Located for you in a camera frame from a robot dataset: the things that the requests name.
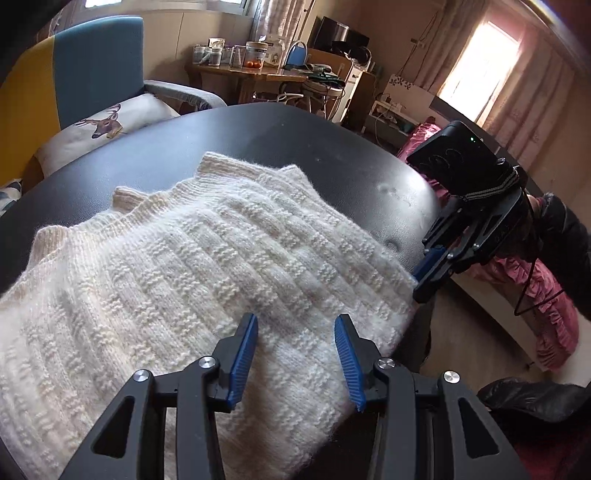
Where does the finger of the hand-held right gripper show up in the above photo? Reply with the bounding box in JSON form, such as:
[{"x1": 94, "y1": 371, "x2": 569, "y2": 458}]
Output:
[
  {"x1": 412, "y1": 217, "x2": 502, "y2": 304},
  {"x1": 413, "y1": 196, "x2": 467, "y2": 283}
]

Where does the wooden desk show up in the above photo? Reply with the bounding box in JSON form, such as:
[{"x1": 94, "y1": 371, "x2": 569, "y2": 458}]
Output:
[{"x1": 185, "y1": 60, "x2": 308, "y2": 107}]

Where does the cream knit sweater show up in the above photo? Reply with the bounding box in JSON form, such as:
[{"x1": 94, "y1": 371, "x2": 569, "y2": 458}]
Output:
[{"x1": 0, "y1": 152, "x2": 419, "y2": 480}]

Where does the glass jar with oranges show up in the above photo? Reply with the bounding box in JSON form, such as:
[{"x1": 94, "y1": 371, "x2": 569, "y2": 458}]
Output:
[{"x1": 245, "y1": 41, "x2": 266, "y2": 69}]

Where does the white cabinet with flower decal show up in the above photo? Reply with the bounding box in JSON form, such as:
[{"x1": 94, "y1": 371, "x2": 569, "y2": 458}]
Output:
[{"x1": 365, "y1": 74, "x2": 439, "y2": 148}]

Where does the white stool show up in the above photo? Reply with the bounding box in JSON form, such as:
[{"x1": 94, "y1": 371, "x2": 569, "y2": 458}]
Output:
[{"x1": 277, "y1": 78, "x2": 345, "y2": 123}]

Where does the large barred window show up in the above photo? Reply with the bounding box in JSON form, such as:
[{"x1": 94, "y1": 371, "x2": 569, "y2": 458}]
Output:
[{"x1": 83, "y1": 0, "x2": 254, "y2": 10}]

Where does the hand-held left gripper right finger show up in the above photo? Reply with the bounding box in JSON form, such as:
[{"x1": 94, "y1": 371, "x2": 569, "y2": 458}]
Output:
[{"x1": 334, "y1": 314, "x2": 532, "y2": 480}]

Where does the black cable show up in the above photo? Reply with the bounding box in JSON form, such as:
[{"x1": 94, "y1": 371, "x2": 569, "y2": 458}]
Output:
[{"x1": 512, "y1": 203, "x2": 568, "y2": 317}]

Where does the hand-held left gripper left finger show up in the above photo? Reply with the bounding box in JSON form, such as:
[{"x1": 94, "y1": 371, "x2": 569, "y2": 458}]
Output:
[{"x1": 60, "y1": 313, "x2": 259, "y2": 480}]

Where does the yellow and blue sofa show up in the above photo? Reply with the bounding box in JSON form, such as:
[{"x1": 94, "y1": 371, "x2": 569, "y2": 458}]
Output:
[{"x1": 0, "y1": 16, "x2": 145, "y2": 185}]

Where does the person's black jacket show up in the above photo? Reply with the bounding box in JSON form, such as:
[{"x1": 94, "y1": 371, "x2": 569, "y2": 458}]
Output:
[{"x1": 478, "y1": 377, "x2": 591, "y2": 480}]

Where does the pink patterned curtain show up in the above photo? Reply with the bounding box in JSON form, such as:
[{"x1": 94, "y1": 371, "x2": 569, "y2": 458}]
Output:
[{"x1": 480, "y1": 18, "x2": 587, "y2": 171}]

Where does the pale curtain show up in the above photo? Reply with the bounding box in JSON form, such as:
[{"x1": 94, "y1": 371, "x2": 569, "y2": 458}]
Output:
[{"x1": 252, "y1": 0, "x2": 319, "y2": 47}]

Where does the black monitor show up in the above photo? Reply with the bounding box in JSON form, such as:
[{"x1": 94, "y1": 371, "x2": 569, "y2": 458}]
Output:
[{"x1": 307, "y1": 16, "x2": 370, "y2": 61}]

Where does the small bright window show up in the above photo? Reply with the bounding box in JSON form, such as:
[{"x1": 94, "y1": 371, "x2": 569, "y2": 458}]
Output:
[{"x1": 436, "y1": 21, "x2": 520, "y2": 123}]

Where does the pale padded sofa armrest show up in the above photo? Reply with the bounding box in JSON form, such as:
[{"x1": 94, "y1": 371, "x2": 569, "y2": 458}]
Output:
[{"x1": 143, "y1": 79, "x2": 228, "y2": 115}]

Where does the deer print pillow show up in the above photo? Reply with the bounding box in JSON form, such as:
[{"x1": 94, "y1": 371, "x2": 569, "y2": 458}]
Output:
[{"x1": 34, "y1": 92, "x2": 181, "y2": 178}]

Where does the pink ruffled bedding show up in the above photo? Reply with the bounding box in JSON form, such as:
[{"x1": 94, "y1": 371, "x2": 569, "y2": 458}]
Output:
[{"x1": 397, "y1": 117, "x2": 580, "y2": 370}]

